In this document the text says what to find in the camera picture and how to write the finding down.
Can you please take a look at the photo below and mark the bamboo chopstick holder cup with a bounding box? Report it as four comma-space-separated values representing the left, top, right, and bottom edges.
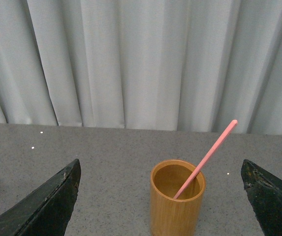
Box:
150, 159, 206, 236

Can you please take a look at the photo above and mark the grey pleated curtain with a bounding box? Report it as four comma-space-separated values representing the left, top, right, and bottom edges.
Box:
0, 0, 282, 135

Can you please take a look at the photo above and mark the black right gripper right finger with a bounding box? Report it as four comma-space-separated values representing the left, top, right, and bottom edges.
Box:
241, 159, 282, 236

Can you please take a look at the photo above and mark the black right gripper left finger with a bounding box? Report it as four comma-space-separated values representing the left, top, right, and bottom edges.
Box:
0, 159, 81, 236

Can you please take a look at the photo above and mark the pink chopstick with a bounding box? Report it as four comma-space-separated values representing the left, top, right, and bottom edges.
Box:
173, 119, 238, 199

